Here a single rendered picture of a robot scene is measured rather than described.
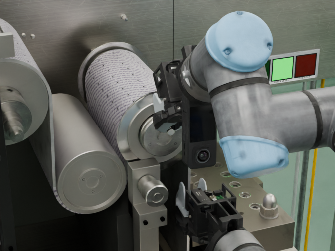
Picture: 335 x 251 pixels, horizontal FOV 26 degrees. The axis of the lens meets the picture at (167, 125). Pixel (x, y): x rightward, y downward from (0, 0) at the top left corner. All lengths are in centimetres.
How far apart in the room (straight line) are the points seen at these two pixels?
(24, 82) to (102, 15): 39
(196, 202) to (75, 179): 21
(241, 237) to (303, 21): 68
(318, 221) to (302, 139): 244
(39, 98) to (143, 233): 30
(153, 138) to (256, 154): 38
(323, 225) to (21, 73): 234
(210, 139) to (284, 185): 253
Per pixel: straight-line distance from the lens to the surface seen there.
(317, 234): 323
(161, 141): 120
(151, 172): 121
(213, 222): 118
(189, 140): 103
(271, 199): 139
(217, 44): 86
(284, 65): 168
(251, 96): 86
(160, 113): 107
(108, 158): 122
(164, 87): 106
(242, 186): 150
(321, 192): 354
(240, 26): 87
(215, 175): 153
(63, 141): 125
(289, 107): 88
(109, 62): 136
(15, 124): 104
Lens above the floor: 179
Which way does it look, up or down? 26 degrees down
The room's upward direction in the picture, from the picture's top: straight up
